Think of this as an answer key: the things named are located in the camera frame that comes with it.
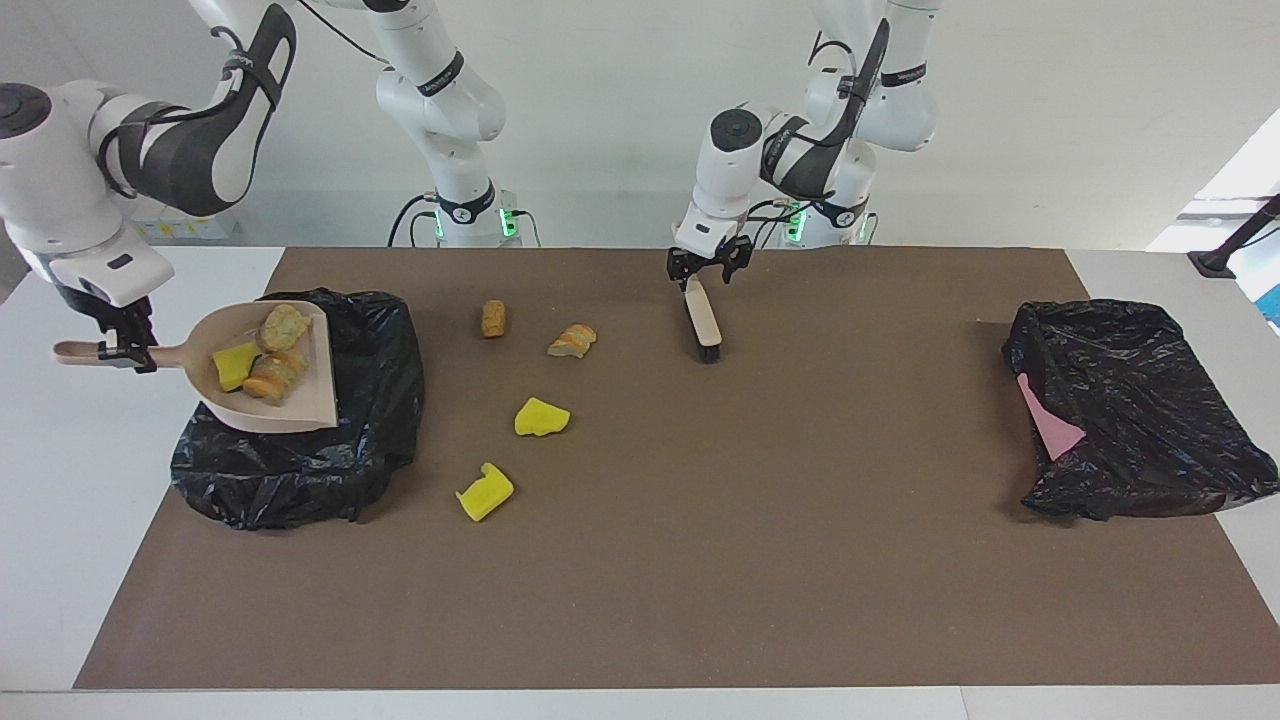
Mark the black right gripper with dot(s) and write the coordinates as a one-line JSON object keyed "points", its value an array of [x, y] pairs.
{"points": [[110, 312]]}

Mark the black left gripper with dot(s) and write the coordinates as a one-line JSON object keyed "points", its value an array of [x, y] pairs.
{"points": [[710, 260]]}

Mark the beige hand brush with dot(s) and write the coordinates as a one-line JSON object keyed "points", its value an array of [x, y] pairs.
{"points": [[702, 315]]}

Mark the small yellow sponge wedge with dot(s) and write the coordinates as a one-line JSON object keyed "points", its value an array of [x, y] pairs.
{"points": [[235, 366]]}

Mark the orange striped roll toy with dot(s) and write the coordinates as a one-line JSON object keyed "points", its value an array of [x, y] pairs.
{"points": [[277, 377]]}

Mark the orange striped bread slice toy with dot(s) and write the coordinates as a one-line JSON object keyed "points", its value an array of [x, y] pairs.
{"points": [[573, 341]]}

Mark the pale bun foam toy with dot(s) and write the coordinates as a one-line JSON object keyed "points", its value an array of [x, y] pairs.
{"points": [[283, 325]]}

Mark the beige plastic dustpan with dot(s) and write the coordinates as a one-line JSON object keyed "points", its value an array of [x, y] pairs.
{"points": [[300, 395]]}

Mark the brown nugget foam toy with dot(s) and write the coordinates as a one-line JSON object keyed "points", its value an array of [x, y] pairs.
{"points": [[493, 319]]}

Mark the notched yellow sponge piece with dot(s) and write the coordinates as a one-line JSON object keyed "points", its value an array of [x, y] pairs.
{"points": [[485, 493]]}

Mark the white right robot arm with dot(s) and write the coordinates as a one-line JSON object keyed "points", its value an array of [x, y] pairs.
{"points": [[50, 190]]}

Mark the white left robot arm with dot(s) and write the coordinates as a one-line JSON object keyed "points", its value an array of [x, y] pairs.
{"points": [[725, 170]]}

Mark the black trash bag bin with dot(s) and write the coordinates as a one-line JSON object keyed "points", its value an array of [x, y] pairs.
{"points": [[330, 470]]}

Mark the black bag bin with board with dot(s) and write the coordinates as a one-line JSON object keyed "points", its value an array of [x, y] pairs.
{"points": [[1150, 430]]}

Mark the brown table mat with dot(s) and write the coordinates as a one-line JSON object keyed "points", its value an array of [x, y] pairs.
{"points": [[600, 620]]}

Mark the pink flat board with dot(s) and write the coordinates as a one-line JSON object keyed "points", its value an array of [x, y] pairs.
{"points": [[1050, 430]]}

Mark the blue object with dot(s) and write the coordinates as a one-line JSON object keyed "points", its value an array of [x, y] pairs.
{"points": [[1273, 305]]}

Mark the white wall socket boxes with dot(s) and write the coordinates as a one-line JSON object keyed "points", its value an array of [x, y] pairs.
{"points": [[195, 228]]}

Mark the black camera stand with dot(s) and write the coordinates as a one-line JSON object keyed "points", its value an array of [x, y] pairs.
{"points": [[1215, 262]]}

